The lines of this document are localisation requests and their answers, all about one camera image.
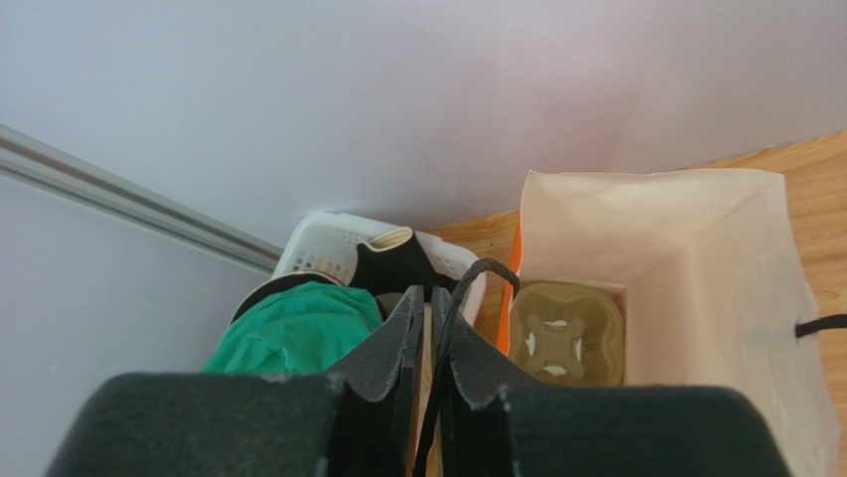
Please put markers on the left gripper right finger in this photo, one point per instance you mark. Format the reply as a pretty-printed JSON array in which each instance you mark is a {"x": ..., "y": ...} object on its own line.
[{"x": 495, "y": 420}]

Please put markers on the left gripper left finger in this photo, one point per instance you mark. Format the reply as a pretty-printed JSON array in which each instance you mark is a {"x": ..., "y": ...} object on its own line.
[{"x": 354, "y": 419}]

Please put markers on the pulp cup carrier tray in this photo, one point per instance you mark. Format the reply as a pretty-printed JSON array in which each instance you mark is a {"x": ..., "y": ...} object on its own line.
[{"x": 567, "y": 334}]

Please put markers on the orange paper bag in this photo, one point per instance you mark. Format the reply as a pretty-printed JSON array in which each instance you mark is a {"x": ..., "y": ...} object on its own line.
[{"x": 704, "y": 269}]

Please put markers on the green jacket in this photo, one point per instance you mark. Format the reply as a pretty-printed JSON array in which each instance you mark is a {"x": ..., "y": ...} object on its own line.
[{"x": 302, "y": 330}]

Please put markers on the black cloth in basket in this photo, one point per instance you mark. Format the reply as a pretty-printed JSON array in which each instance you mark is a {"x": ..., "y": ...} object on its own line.
[{"x": 394, "y": 261}]

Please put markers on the white plastic basket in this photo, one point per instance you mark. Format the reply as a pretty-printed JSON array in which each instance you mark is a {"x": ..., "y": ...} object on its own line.
[{"x": 327, "y": 243}]

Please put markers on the aluminium frame post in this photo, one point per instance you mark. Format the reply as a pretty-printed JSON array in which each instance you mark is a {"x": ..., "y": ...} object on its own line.
[{"x": 36, "y": 163}]

